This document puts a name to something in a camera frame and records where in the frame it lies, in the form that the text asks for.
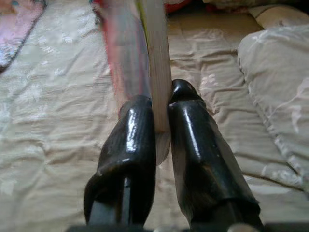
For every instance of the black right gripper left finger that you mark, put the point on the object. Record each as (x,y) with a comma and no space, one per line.
(130,149)

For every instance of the large grey floral pillow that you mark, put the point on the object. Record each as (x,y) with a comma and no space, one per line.
(277,84)

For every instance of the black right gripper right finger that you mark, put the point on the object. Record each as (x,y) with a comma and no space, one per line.
(200,157)

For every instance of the small cream floral pillow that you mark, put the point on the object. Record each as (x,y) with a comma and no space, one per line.
(277,17)

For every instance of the pink cartoon print blanket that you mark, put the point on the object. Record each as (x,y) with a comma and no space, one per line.
(17,31)

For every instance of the bed with grey floral cover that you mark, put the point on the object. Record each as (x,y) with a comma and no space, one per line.
(60,120)

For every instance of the colourful manga book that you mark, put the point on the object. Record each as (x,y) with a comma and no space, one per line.
(157,60)

